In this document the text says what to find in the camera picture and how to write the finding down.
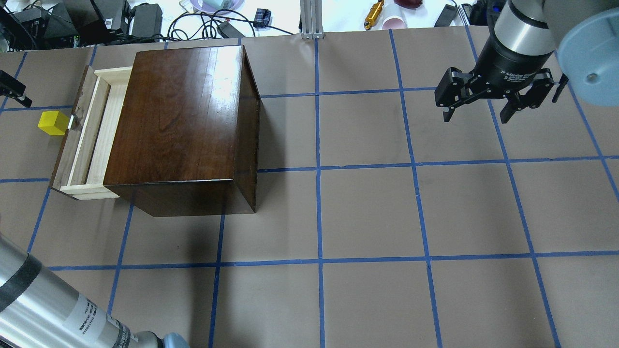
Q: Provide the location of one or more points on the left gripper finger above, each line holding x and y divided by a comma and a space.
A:
24, 101

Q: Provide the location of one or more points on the yellow wooden block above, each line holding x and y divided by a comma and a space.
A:
54, 123

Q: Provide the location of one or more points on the black power brick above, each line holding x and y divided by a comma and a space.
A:
147, 20

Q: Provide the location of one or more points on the aluminium frame post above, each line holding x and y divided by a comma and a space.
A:
311, 18

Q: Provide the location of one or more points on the purple plate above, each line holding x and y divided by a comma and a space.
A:
212, 6

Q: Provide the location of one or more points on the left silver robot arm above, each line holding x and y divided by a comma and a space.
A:
38, 308

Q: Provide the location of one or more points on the pink cup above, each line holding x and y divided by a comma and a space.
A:
393, 22

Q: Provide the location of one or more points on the gold cylinder tool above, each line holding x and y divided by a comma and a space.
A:
373, 14

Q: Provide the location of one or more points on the dark wooden drawer cabinet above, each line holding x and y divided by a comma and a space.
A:
188, 132

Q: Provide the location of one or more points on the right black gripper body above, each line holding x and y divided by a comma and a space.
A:
512, 63

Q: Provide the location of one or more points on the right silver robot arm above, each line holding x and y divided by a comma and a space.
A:
582, 33

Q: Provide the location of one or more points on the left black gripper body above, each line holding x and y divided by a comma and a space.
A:
13, 88

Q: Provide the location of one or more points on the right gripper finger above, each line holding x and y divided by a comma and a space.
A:
514, 104
448, 112

